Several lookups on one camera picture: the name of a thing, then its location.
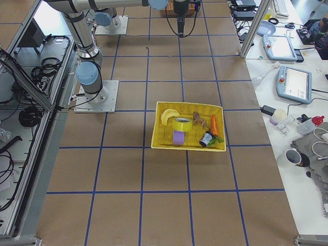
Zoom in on small drink can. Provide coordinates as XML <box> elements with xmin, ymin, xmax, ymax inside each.
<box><xmin>199</xmin><ymin>131</ymin><xmax>213</xmax><ymax>147</ymax></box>

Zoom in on purple foam block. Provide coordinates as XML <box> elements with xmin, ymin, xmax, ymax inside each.
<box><xmin>173</xmin><ymin>130</ymin><xmax>185</xmax><ymax>145</ymax></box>

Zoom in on teach pendant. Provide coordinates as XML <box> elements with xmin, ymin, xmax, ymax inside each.
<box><xmin>276</xmin><ymin>66</ymin><xmax>312</xmax><ymax>104</ymax></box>
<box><xmin>262</xmin><ymin>34</ymin><xmax>298</xmax><ymax>62</ymax></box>

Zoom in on white mug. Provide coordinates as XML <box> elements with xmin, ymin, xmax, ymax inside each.
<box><xmin>276</xmin><ymin>148</ymin><xmax>310</xmax><ymax>168</ymax></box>

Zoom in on black scissors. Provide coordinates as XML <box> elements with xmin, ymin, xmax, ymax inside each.
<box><xmin>277</xmin><ymin>23</ymin><xmax>295</xmax><ymax>29</ymax></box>

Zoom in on far teach pendant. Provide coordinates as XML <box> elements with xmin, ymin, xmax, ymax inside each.
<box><xmin>262</xmin><ymin>34</ymin><xmax>298</xmax><ymax>62</ymax></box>

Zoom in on yellow toy banana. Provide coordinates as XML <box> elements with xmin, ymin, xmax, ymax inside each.
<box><xmin>160</xmin><ymin>109</ymin><xmax>180</xmax><ymax>126</ymax></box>

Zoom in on near teach pendant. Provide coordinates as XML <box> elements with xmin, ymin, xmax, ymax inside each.
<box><xmin>276</xmin><ymin>66</ymin><xmax>312</xmax><ymax>104</ymax></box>

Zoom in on blue plate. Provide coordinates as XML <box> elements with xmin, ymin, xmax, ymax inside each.
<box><xmin>257</xmin><ymin>21</ymin><xmax>276</xmax><ymax>36</ymax></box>

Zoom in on orange toy carrot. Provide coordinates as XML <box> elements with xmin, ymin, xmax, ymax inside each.
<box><xmin>210</xmin><ymin>115</ymin><xmax>218</xmax><ymax>136</ymax></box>

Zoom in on yellow tape roll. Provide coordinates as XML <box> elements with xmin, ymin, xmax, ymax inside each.
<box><xmin>172</xmin><ymin>117</ymin><xmax>193</xmax><ymax>132</ymax></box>

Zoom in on aluminium frame post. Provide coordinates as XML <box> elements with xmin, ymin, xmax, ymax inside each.
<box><xmin>240</xmin><ymin>0</ymin><xmax>271</xmax><ymax>58</ymax></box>

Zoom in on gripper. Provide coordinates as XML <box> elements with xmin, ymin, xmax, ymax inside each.
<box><xmin>173</xmin><ymin>0</ymin><xmax>190</xmax><ymax>36</ymax></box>

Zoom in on grey cloth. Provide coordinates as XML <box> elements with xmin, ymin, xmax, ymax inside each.
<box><xmin>291</xmin><ymin>129</ymin><xmax>327</xmax><ymax>217</ymax></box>

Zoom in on black power adapter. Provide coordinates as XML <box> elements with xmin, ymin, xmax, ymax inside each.
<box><xmin>260</xmin><ymin>105</ymin><xmax>276</xmax><ymax>116</ymax></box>

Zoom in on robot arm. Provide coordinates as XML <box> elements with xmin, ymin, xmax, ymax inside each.
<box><xmin>46</xmin><ymin>1</ymin><xmax>155</xmax><ymax>110</ymax></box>

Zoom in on brown toy animal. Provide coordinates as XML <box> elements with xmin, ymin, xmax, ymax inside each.
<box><xmin>193</xmin><ymin>111</ymin><xmax>207</xmax><ymax>129</ymax></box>

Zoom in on light bulb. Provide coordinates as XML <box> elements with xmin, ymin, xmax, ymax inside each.
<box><xmin>252</xmin><ymin>61</ymin><xmax>281</xmax><ymax>88</ymax></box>

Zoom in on white lavender jar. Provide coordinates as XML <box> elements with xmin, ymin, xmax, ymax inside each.
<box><xmin>270</xmin><ymin>109</ymin><xmax>287</xmax><ymax>125</ymax></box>

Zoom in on yellow plastic basket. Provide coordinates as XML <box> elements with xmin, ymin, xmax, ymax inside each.
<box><xmin>151</xmin><ymin>101</ymin><xmax>226</xmax><ymax>152</ymax></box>

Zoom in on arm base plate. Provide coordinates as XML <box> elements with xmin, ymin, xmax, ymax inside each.
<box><xmin>95</xmin><ymin>13</ymin><xmax>129</xmax><ymax>36</ymax></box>
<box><xmin>73</xmin><ymin>80</ymin><xmax>119</xmax><ymax>113</ymax></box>

